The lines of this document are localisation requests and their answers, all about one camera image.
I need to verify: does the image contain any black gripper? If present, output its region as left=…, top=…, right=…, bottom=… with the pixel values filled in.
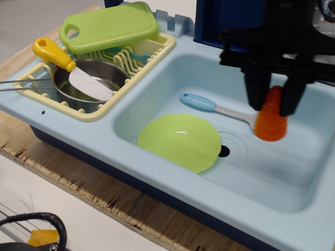
left=219, top=26, right=334, bottom=117

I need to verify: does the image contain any orange toy carrot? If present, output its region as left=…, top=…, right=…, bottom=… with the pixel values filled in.
left=254, top=86, right=288, bottom=142

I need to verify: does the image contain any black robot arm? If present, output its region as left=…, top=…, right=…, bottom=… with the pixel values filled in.
left=220, top=1, right=334, bottom=117

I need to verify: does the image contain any green plastic plate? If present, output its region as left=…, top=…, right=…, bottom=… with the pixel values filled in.
left=137, top=114, right=221, bottom=173

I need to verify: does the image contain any grey toy faucet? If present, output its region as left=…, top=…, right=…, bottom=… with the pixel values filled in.
left=312, top=16, right=334, bottom=38

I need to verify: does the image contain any dark blue backsplash panel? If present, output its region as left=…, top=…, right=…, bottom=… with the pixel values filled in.
left=194, top=0, right=265, bottom=49

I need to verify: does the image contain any light blue toy sink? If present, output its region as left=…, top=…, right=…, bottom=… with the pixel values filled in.
left=0, top=9, right=335, bottom=251

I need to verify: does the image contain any teal utensil in rack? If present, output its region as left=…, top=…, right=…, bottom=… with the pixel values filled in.
left=106, top=47, right=151, bottom=65

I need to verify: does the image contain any steel pot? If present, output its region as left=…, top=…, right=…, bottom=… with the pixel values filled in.
left=1, top=59, right=130, bottom=120

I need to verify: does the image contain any cream dish rack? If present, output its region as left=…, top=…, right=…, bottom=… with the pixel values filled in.
left=14, top=32, right=176, bottom=122

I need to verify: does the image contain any green cutting board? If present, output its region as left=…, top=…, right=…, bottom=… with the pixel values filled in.
left=59, top=2, right=159, bottom=54

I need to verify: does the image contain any plywood board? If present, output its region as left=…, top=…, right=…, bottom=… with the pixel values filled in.
left=0, top=5, right=252, bottom=251

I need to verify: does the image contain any yellow tape piece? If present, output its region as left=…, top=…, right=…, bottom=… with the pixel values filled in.
left=27, top=230, right=59, bottom=247

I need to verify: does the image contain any blue handled grey ladle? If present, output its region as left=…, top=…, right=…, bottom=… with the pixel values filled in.
left=179, top=93, right=257, bottom=130

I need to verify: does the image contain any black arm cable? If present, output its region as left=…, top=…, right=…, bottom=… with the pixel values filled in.
left=314, top=0, right=335, bottom=24

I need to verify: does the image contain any yellow handled toy knife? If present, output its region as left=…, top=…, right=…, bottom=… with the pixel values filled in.
left=32, top=37, right=113, bottom=101

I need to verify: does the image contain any black braided cable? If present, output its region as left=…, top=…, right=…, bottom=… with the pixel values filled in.
left=0, top=212, right=68, bottom=251

